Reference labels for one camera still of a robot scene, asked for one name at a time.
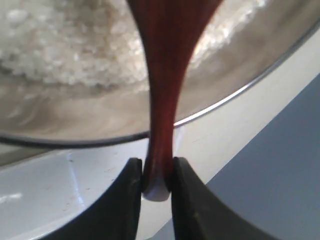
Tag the white cooked rice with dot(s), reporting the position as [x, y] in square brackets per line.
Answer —
[90, 42]

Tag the steel bowl of rice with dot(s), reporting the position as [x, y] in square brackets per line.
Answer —
[243, 40]

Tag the dark brown wooden spoon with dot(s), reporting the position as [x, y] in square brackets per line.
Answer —
[170, 31]

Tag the white rectangular tray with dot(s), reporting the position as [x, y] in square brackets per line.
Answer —
[41, 194]

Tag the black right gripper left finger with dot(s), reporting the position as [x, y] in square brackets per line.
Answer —
[114, 216]

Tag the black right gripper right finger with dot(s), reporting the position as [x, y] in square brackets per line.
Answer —
[198, 214]

